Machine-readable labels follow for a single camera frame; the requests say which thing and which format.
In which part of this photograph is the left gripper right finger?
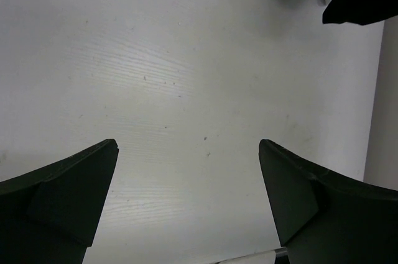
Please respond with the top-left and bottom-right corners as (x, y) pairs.
(259, 139), (397, 263)

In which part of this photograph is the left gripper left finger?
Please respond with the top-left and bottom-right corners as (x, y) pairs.
(1, 139), (119, 263)

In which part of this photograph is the white and metal clothes rack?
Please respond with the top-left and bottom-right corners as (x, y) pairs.
(216, 248), (290, 264)

